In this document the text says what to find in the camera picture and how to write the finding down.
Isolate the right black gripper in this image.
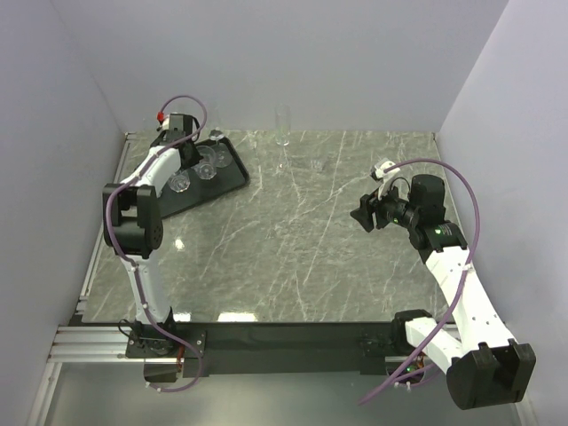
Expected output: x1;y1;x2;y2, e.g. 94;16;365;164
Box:
350;177;420;233

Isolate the aluminium frame rail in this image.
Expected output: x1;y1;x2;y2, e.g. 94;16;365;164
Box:
48;327;129;363

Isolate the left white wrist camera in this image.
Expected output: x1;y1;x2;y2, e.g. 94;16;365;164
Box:
156;111;170;132

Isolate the tiny clear shot glass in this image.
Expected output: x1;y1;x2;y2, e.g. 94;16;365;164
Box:
310;159;325;173

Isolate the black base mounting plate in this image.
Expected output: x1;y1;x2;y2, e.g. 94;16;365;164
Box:
125;322;413;378

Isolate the clear ribbed tumbler glass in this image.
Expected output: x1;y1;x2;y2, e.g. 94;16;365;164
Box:
168;170;191;193

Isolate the clear faceted small glass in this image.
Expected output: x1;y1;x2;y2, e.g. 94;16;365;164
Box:
193;161;217;181

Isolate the tall clear cylinder glass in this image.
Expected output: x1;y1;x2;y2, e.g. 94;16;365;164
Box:
275;105;291;146

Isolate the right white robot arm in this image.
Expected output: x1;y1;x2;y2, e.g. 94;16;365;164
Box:
351;170;536;410

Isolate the round clear stemless glass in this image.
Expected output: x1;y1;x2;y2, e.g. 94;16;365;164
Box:
208;101;233;169

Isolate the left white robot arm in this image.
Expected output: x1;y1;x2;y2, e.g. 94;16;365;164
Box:
103;113;200;357

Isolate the black plastic tray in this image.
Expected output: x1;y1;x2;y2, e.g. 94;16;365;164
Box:
159;138;250;218

